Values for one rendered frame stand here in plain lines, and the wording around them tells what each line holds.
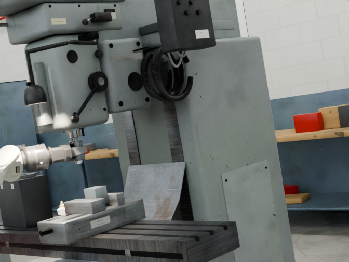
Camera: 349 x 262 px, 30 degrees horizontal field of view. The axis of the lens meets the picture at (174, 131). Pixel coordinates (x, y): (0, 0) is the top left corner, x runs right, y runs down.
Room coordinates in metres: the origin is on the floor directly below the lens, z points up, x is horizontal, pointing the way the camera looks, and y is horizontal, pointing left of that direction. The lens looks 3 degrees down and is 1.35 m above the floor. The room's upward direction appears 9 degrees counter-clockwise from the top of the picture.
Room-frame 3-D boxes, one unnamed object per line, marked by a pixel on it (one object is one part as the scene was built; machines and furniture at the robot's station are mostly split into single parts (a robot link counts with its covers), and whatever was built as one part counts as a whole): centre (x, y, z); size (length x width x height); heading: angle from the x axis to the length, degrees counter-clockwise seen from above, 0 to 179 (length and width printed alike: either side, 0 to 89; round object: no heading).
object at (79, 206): (2.19, 0.34, 1.05); 0.15 x 0.06 x 0.04; 46
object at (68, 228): (2.21, 0.32, 1.01); 0.35 x 0.15 x 0.11; 136
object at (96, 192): (2.23, 0.30, 1.07); 0.06 x 0.05 x 0.06; 46
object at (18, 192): (2.61, 0.64, 1.06); 0.22 x 0.12 x 0.20; 39
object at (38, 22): (2.30, 0.32, 1.68); 0.34 x 0.24 x 0.10; 136
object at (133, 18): (2.63, 0.00, 1.66); 0.80 x 0.23 x 0.20; 136
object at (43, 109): (2.19, 0.42, 1.45); 0.04 x 0.04 x 0.21; 46
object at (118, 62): (2.41, 0.21, 1.47); 0.24 x 0.19 x 0.26; 46
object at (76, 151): (2.24, 0.34, 1.23); 0.06 x 0.02 x 0.03; 111
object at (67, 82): (2.28, 0.34, 1.47); 0.21 x 0.19 x 0.32; 46
